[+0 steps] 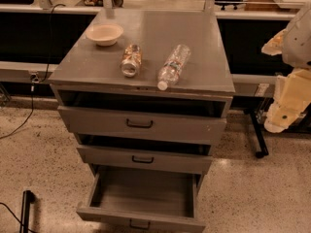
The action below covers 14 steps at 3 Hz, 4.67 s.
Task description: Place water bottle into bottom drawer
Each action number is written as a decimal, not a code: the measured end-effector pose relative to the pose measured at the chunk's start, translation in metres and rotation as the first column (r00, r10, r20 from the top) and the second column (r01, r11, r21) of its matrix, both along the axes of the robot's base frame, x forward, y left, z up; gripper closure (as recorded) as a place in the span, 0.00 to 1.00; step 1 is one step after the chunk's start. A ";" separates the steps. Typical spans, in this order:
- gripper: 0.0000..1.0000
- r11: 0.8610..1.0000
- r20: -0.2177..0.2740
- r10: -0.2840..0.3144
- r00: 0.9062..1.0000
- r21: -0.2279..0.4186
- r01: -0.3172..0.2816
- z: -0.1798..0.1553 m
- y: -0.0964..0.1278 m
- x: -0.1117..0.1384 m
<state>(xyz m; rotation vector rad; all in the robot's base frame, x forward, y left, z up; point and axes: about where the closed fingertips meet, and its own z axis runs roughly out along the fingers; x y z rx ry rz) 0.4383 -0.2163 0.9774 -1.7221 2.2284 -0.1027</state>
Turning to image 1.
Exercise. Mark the grey drawer cabinet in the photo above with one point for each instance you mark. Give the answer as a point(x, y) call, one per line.
point(90, 76)

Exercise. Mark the grey top drawer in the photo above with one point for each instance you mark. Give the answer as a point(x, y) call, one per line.
point(147, 126)

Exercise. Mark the grey middle drawer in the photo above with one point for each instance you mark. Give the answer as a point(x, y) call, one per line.
point(145, 159)

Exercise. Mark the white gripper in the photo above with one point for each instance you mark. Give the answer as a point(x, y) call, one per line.
point(298, 48)

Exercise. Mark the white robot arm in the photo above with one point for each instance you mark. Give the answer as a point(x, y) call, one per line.
point(297, 40)

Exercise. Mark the black table leg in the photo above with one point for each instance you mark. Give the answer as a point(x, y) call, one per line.
point(263, 148)

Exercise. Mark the orange soda can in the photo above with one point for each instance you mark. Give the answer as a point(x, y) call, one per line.
point(131, 61)

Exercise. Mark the black stand foot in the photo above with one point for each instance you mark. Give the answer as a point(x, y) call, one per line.
point(28, 198)

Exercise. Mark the grey open bottom drawer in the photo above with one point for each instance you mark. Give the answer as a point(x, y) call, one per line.
point(143, 199)

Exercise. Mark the clear plastic water bottle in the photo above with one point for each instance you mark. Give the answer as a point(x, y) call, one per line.
point(169, 74)

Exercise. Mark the white bowl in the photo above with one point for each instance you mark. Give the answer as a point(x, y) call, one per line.
point(104, 35)

